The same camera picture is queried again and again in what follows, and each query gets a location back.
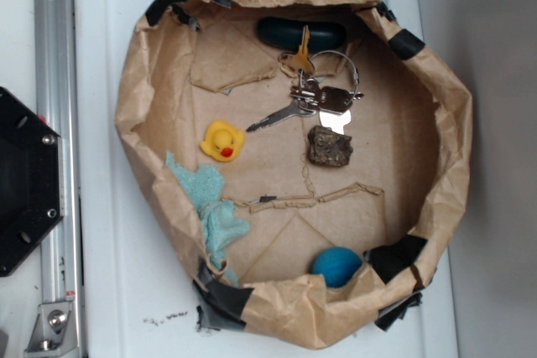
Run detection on metal corner bracket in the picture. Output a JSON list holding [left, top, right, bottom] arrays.
[[23, 301, 78, 357]]

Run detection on black octagonal mount plate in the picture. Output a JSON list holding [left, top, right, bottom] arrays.
[[1, 87, 62, 278]]

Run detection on dark green oval case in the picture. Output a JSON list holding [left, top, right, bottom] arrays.
[[257, 17, 347, 52]]

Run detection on brown paper bag bin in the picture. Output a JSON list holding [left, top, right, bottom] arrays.
[[115, 0, 472, 349]]

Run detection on gold brass key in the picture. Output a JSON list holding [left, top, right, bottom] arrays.
[[279, 25, 315, 76]]

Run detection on long silver key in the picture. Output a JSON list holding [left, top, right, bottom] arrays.
[[247, 99, 317, 132]]

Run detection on grey brown rock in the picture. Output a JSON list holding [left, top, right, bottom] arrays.
[[307, 125, 353, 168]]

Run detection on wide silver key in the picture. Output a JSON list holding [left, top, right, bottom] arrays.
[[289, 84, 354, 117]]

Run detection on light blue cloth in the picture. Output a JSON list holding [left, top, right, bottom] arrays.
[[165, 151, 251, 287]]

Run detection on yellow rubber duck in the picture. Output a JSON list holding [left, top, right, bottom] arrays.
[[200, 120, 245, 162]]

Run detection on blue ball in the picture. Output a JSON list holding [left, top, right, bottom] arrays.
[[310, 246, 363, 288]]

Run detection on aluminium extrusion rail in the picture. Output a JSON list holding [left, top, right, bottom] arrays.
[[34, 0, 88, 357]]

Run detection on bright silver key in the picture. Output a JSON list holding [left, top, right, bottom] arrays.
[[319, 110, 352, 135]]

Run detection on steel wire key ring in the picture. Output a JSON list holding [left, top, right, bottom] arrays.
[[298, 49, 365, 101]]

